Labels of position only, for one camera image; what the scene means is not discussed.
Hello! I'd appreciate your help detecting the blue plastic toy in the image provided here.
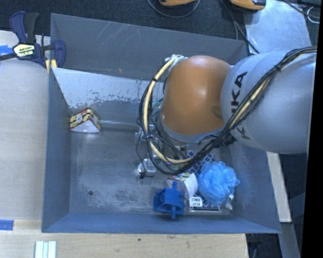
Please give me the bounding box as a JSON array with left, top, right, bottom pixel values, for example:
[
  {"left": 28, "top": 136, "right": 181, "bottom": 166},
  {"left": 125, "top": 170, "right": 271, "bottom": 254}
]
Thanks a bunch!
[{"left": 152, "top": 179, "right": 188, "bottom": 221}]

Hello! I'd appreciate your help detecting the blue and white patterned box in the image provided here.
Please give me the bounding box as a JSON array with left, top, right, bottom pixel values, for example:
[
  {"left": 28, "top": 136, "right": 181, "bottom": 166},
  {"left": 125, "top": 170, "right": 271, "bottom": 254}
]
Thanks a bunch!
[{"left": 181, "top": 150, "right": 236, "bottom": 216}]

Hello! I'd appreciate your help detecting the pale wood flat board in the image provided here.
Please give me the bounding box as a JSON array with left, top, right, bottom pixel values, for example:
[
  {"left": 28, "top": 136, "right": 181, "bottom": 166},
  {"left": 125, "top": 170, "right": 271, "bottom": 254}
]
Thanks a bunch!
[{"left": 0, "top": 56, "right": 55, "bottom": 224}]

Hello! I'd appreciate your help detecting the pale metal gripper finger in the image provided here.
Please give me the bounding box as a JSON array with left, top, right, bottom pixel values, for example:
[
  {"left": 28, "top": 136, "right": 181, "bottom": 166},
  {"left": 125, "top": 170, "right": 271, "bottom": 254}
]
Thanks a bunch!
[
  {"left": 135, "top": 157, "right": 158, "bottom": 181},
  {"left": 134, "top": 130, "right": 147, "bottom": 145}
]

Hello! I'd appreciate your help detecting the grey metal bin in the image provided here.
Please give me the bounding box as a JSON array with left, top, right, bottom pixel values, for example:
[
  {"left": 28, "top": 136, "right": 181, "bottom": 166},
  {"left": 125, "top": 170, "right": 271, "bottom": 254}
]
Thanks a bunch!
[{"left": 33, "top": 13, "right": 298, "bottom": 252}]

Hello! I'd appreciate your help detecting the blue mesh bath sponge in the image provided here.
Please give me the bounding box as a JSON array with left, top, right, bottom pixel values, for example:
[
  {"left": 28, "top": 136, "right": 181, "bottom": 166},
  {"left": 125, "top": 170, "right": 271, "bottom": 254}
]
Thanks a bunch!
[{"left": 194, "top": 159, "right": 243, "bottom": 209}]

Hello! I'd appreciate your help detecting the colourful flower print box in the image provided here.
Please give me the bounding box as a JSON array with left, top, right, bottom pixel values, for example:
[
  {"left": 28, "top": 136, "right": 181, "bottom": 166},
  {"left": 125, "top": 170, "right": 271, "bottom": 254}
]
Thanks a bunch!
[{"left": 68, "top": 106, "right": 103, "bottom": 134}]

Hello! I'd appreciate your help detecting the white roll with colourful label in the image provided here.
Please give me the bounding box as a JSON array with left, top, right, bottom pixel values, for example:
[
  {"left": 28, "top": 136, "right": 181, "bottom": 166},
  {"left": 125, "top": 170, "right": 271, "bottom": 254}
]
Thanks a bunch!
[{"left": 165, "top": 170, "right": 201, "bottom": 199}]

